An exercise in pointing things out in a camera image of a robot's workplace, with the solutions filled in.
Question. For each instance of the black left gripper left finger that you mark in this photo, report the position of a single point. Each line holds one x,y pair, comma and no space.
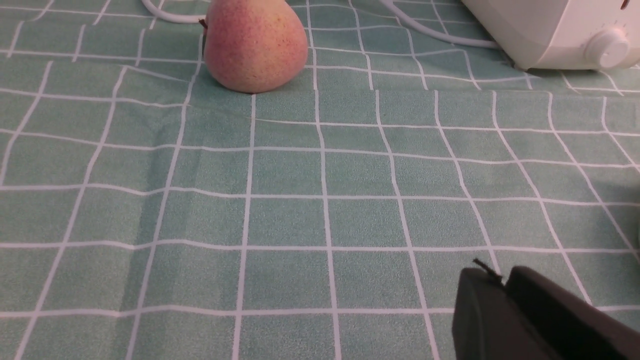
487,325

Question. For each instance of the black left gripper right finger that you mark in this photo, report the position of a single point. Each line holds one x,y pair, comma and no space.
573,328

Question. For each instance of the white two-slot toaster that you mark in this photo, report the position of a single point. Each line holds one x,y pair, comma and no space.
563,34

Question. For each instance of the green checkered tablecloth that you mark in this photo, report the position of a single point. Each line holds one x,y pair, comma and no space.
148,213

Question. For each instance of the pink yellow peach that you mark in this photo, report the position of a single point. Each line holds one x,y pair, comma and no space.
253,46

